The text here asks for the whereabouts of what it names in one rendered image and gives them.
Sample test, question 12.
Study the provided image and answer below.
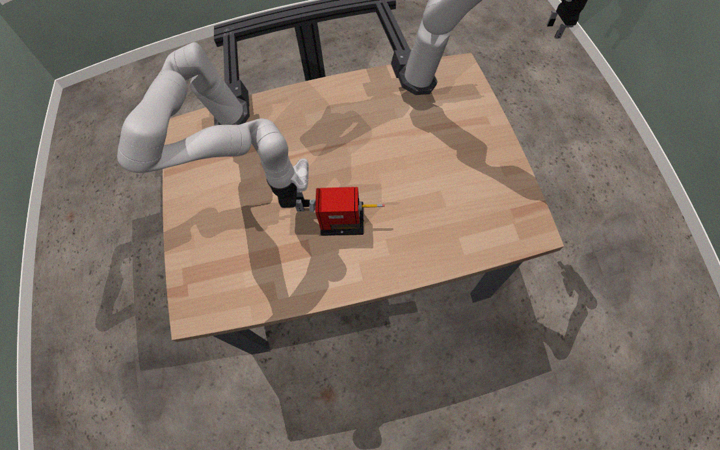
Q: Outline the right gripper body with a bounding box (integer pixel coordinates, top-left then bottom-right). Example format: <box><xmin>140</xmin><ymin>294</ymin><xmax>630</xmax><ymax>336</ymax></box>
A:
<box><xmin>265</xmin><ymin>159</ymin><xmax>309</xmax><ymax>208</ymax></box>

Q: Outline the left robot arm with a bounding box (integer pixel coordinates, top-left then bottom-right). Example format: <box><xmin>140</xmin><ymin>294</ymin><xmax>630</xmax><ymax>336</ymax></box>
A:
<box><xmin>405</xmin><ymin>0</ymin><xmax>482</xmax><ymax>88</ymax></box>

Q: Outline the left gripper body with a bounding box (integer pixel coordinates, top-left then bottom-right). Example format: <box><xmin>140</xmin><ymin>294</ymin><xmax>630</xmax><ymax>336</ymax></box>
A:
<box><xmin>556</xmin><ymin>0</ymin><xmax>588</xmax><ymax>25</ymax></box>

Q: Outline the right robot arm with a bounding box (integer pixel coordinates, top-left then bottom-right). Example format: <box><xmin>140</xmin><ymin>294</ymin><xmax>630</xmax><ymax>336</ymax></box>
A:
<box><xmin>117</xmin><ymin>42</ymin><xmax>291</xmax><ymax>178</ymax></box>

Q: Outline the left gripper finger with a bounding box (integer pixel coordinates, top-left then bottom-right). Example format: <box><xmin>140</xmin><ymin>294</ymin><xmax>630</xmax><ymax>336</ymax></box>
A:
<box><xmin>547</xmin><ymin>10</ymin><xmax>558</xmax><ymax>27</ymax></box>
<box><xmin>555</xmin><ymin>24</ymin><xmax>573</xmax><ymax>39</ymax></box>

